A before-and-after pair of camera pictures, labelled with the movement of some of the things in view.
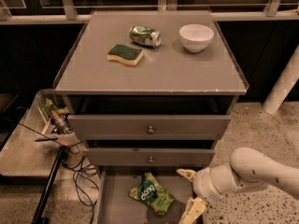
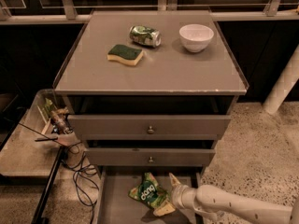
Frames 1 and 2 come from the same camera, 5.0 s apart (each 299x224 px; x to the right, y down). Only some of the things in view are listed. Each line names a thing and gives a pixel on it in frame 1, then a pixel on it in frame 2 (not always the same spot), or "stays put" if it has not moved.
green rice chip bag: x=150 y=193 stays put
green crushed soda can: x=145 y=35 stays put
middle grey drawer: x=148 y=157 stays put
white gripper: x=202 y=182 to x=177 y=197
